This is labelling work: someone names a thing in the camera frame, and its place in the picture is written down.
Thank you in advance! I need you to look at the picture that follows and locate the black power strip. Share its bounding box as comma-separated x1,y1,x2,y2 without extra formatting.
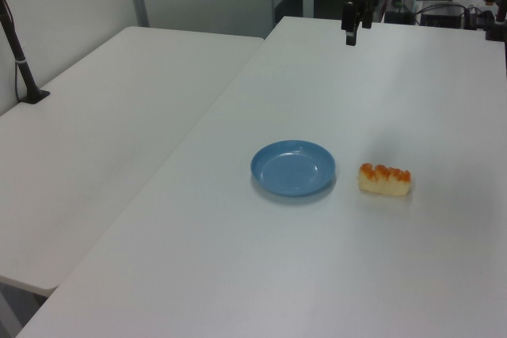
464,6,497,31

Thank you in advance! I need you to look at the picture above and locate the bread with orange glaze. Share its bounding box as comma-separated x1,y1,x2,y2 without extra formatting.
357,162,414,197

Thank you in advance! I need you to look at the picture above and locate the black camera pole with foot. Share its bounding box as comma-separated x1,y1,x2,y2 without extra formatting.
0,0,51,106

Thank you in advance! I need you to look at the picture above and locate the black computer box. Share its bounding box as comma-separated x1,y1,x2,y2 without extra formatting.
418,2,467,29

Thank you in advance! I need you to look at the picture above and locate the blue round plate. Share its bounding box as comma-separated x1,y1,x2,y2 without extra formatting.
250,139,337,198

